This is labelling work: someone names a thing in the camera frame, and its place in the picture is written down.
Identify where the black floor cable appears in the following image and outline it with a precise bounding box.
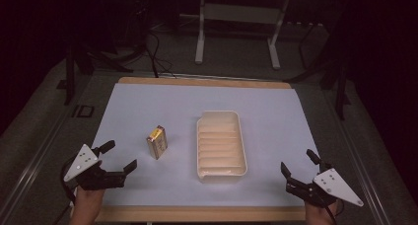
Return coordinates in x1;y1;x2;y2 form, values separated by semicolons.
143;29;177;79

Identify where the person's right hand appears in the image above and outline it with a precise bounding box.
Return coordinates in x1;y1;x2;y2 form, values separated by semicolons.
304;200;339;225

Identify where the white metal stand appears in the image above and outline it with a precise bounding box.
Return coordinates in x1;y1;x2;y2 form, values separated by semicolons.
194;0;292;71

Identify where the pale blue table mat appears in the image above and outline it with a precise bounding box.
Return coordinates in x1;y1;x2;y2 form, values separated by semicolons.
91;83;320;208

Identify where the cream ribbed plastic tray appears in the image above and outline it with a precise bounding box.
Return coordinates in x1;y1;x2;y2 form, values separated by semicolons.
195;110;248;185

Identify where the person's left hand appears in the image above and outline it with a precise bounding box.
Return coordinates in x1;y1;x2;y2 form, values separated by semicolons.
69;186;105;225

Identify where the black tripod stand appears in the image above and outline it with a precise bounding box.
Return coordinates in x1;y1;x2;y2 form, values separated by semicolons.
284;21;352;121
56;37;134;107

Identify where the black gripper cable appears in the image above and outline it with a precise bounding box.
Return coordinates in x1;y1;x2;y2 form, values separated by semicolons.
324;198;345;225
52;157;80;225

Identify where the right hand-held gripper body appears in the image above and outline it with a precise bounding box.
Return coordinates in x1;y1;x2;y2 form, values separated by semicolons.
285;163;365;209

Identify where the yellow small box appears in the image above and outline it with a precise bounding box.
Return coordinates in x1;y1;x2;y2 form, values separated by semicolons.
146;124;169;161

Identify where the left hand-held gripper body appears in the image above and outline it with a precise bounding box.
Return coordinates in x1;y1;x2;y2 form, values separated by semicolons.
63;143;128;191

